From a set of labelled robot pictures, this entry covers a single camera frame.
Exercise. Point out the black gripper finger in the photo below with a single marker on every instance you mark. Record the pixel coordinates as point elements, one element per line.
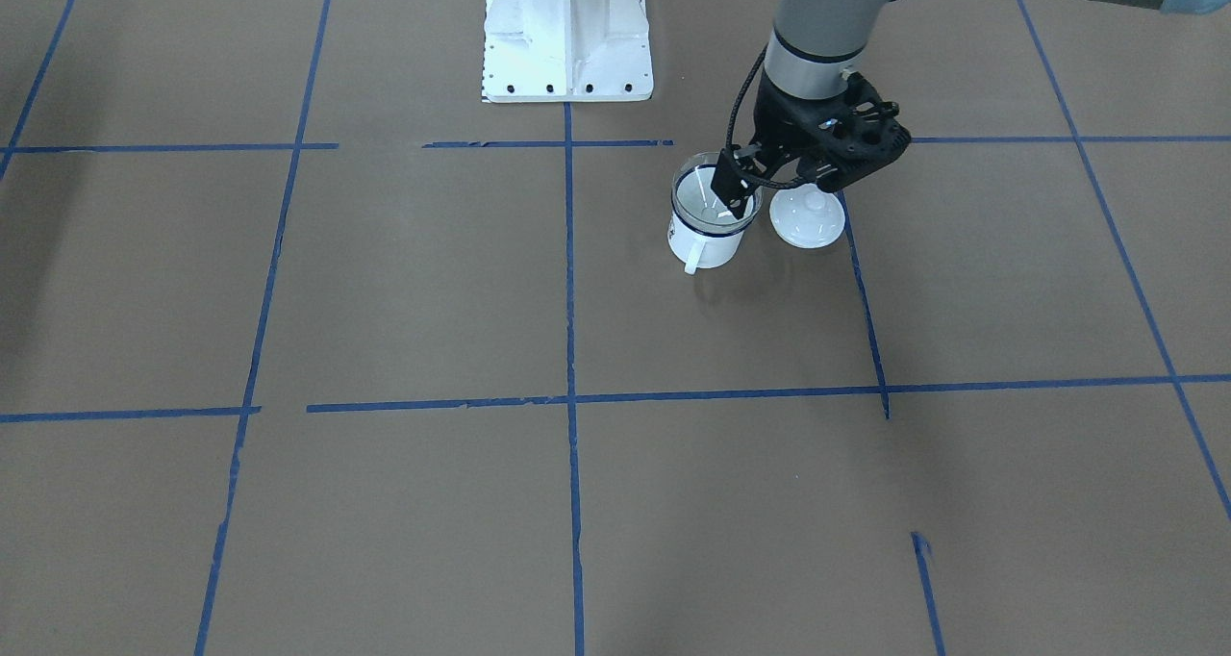
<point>775,163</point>
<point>738,175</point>

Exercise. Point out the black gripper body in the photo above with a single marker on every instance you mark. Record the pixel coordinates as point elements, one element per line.
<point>777,117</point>

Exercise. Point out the clear plastic funnel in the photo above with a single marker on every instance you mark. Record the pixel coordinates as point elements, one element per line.
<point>695,202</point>

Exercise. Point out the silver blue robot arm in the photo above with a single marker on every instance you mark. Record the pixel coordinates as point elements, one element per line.
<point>816,44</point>

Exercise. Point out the white enamel cup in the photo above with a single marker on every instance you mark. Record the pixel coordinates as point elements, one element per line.
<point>697,251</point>

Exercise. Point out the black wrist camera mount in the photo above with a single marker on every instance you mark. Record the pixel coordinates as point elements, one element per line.
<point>854,134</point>

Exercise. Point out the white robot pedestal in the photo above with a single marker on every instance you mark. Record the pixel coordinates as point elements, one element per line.
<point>550,51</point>

